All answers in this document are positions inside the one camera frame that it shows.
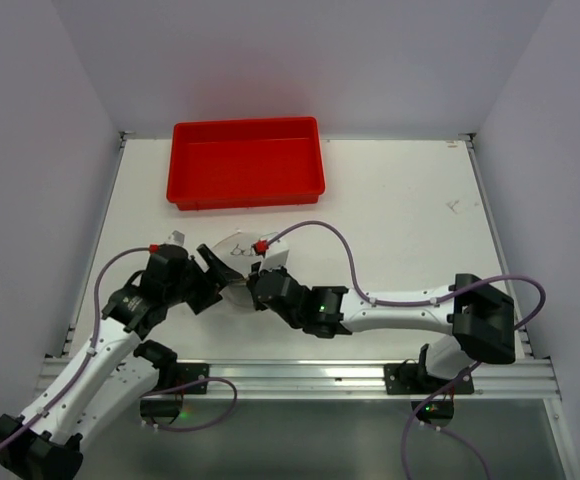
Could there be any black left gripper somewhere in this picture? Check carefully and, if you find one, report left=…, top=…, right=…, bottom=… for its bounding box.
left=164, top=244, right=242, bottom=314

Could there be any white mesh laundry bag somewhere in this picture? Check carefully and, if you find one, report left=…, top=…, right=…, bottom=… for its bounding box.
left=211, top=231, right=267, bottom=314

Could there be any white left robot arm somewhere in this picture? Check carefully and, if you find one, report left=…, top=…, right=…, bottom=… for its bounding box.
left=0, top=244, right=242, bottom=479

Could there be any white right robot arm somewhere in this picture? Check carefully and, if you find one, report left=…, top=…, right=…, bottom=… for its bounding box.
left=247, top=267, right=516, bottom=393

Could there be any red plastic bin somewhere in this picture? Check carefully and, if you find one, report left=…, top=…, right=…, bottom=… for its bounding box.
left=166, top=117, right=326, bottom=211

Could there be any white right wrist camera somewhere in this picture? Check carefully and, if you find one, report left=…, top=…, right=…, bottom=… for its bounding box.
left=251, top=234, right=289, bottom=272

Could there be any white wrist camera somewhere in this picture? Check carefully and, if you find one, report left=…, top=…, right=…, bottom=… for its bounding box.
left=251, top=234, right=289, bottom=272
left=148, top=230, right=185, bottom=254

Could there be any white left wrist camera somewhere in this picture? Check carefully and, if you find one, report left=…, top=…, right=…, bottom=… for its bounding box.
left=148, top=230, right=185, bottom=254

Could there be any aluminium mounting rail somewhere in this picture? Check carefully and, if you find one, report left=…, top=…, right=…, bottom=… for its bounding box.
left=34, top=355, right=564, bottom=401

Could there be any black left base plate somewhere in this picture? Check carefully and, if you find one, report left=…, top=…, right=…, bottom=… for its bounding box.
left=153, top=362, right=210, bottom=392

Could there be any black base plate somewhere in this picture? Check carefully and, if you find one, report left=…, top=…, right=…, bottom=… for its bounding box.
left=153, top=362, right=210, bottom=392
left=383, top=360, right=475, bottom=396

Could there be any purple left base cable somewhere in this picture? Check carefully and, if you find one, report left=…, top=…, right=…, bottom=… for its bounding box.
left=139, top=378, right=236, bottom=433

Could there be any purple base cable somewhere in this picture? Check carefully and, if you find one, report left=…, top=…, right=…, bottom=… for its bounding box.
left=399, top=367, right=494, bottom=480
left=139, top=378, right=236, bottom=433

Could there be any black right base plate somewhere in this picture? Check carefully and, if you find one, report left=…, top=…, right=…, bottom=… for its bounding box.
left=383, top=360, right=475, bottom=396

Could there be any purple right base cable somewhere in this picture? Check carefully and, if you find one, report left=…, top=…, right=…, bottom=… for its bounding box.
left=399, top=367, right=494, bottom=480

